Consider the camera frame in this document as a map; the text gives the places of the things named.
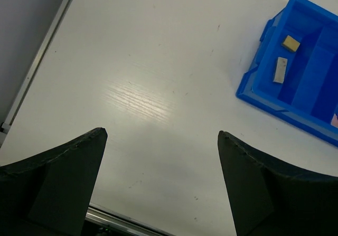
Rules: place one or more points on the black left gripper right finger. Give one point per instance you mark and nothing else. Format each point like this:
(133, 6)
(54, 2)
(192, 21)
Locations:
(269, 196)

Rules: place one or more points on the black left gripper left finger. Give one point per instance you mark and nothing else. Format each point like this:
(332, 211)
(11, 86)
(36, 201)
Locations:
(49, 193)

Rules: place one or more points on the pink clear case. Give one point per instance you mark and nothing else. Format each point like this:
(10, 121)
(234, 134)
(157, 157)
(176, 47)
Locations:
(334, 121)

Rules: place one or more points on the grey eraser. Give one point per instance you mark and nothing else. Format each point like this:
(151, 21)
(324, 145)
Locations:
(280, 70)

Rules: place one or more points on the yellow eraser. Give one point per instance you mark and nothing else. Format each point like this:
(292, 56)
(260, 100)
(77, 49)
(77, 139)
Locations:
(290, 44)

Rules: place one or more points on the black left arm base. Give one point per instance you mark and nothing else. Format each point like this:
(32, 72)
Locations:
(92, 227)

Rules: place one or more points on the blue compartment tray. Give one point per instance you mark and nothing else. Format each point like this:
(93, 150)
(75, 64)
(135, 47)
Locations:
(308, 97)

